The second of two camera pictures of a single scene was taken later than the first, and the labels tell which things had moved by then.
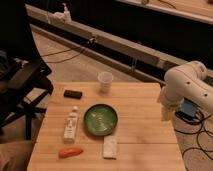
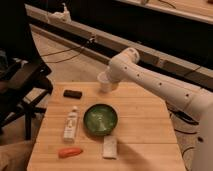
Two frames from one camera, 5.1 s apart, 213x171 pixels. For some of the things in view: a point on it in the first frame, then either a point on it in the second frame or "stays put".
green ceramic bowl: [100, 119] stays put
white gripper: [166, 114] → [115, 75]
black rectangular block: [73, 94] stays put
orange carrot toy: [70, 152] stays put
